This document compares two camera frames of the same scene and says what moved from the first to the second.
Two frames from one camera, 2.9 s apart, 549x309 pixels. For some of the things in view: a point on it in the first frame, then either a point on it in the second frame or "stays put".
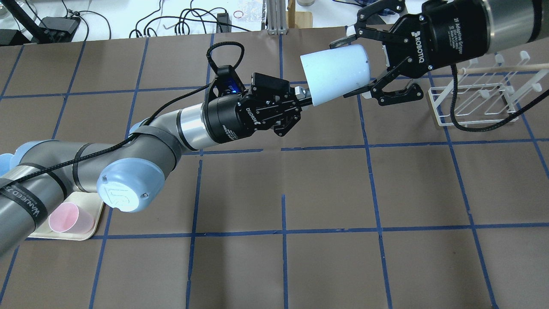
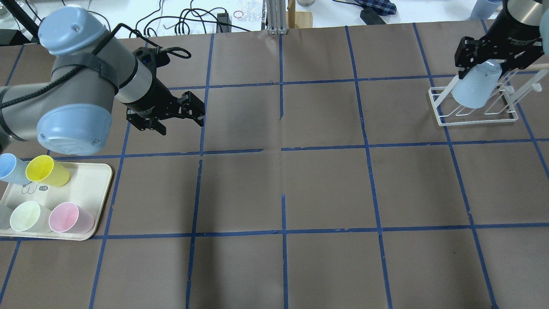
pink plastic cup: (66, 216) stays put
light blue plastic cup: (332, 73) → (478, 83)
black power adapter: (224, 23) stays put
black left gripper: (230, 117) → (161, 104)
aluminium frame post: (276, 17) stays put
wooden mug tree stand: (297, 19) stays put
